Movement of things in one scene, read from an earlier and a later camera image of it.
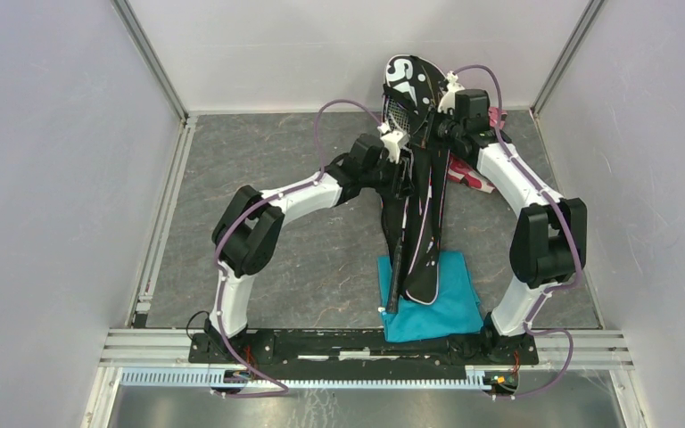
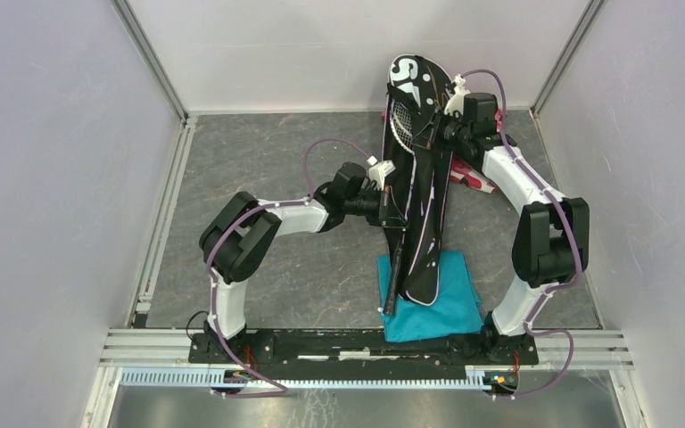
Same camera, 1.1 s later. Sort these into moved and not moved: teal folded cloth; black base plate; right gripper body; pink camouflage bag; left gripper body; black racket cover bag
Moved: left gripper body; black racket cover bag
Not moved: black base plate; teal folded cloth; right gripper body; pink camouflage bag
